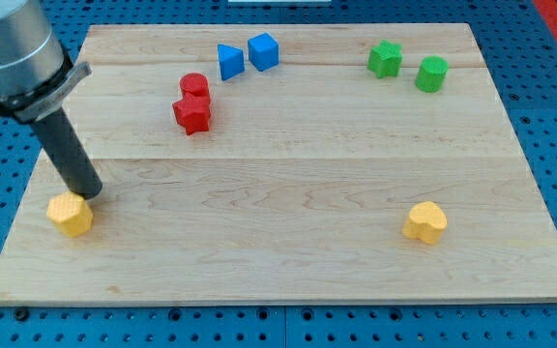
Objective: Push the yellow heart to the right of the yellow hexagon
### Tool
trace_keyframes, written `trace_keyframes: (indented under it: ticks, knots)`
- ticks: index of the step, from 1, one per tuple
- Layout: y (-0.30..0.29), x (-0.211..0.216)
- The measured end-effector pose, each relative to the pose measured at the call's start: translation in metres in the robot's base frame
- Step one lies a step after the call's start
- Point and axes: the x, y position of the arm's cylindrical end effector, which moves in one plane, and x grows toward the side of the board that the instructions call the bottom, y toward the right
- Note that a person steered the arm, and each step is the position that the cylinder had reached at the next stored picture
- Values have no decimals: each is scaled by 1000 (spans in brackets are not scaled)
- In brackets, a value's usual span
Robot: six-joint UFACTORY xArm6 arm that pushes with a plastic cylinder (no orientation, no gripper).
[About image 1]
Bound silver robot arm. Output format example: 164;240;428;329
0;0;91;124

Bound yellow heart block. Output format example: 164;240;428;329
401;201;448;245

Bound yellow hexagon block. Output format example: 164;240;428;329
46;191;94;238

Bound wooden board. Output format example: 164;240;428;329
0;23;557;307

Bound red star block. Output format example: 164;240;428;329
172;97;211;135

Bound blue triangle block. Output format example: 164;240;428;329
218;43;245;81

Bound red cylinder block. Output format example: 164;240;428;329
179;72;211;103

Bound blue cube block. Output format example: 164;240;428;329
248;33;279;72

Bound green star block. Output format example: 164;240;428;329
366;41;402;78

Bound green cylinder block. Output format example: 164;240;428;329
415;56;449;93

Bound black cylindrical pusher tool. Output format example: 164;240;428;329
30;108;103;199

